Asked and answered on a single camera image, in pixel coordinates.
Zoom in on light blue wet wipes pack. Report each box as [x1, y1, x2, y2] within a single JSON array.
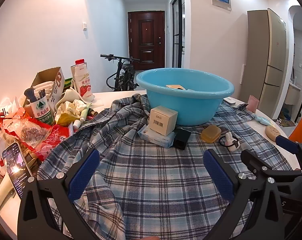
[[138, 125, 176, 148]]

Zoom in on pale green tube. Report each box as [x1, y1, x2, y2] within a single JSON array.
[[80, 102, 92, 122]]

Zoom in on white rabbit hair tie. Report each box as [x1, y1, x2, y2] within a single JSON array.
[[219, 131, 241, 152]]

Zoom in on cream plastic handle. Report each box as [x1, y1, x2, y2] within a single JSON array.
[[0, 172, 16, 211]]

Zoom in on grey plaid cloth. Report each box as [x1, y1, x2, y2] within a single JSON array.
[[37, 94, 293, 240]]

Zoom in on small black box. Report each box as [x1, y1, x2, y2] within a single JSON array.
[[173, 127, 192, 151]]

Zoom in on white sink cabinet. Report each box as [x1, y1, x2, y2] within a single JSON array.
[[285, 80, 302, 106]]

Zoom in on crumpled white tissues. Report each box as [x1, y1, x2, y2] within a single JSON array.
[[55, 99, 88, 120]]

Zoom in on open cardboard box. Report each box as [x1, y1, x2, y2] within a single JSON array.
[[23, 67, 65, 108]]

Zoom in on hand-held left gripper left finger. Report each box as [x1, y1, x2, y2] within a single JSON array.
[[17, 148, 101, 240]]

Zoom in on cream plastic scoop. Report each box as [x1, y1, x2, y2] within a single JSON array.
[[55, 89, 86, 110]]

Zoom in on strawberry milk bottle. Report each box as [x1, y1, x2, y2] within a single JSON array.
[[71, 59, 94, 102]]

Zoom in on beige refrigerator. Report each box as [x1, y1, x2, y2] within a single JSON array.
[[247, 8, 290, 120]]

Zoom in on red snack bag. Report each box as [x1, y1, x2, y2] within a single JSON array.
[[3, 117, 71, 162]]

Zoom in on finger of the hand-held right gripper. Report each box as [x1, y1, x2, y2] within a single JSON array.
[[276, 135, 300, 155], [241, 149, 275, 178]]

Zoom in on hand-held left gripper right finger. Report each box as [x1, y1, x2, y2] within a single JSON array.
[[203, 149, 285, 240]]

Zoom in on grey fluffy makeup brush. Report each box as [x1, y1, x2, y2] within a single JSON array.
[[25, 88, 37, 103]]

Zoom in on small white cardboard box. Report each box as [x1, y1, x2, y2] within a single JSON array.
[[149, 105, 178, 136]]

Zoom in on black framed glass door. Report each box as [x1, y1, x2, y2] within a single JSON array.
[[171, 0, 186, 68]]

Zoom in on clear plastic bag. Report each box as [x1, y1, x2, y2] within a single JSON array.
[[0, 96, 26, 120]]

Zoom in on beige oval brush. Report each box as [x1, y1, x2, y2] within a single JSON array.
[[265, 125, 289, 145]]

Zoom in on yellow plastic bag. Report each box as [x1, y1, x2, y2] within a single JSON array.
[[56, 111, 74, 127]]

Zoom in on blue plastic basin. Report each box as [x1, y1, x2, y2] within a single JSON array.
[[136, 67, 235, 126]]

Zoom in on pink cup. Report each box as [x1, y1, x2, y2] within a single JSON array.
[[247, 95, 260, 112]]

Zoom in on dark red entrance door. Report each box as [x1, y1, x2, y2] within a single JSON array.
[[128, 11, 165, 71]]

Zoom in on light blue plastic tube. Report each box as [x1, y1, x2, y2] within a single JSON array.
[[254, 115, 272, 126]]

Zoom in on amber soap box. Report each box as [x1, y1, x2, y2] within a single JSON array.
[[200, 125, 222, 144]]

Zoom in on black bicycle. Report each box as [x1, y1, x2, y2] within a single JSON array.
[[100, 54, 141, 92]]

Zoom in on orange chair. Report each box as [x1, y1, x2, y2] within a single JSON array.
[[289, 124, 302, 146]]

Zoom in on smartphone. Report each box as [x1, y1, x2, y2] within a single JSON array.
[[2, 142, 34, 200]]

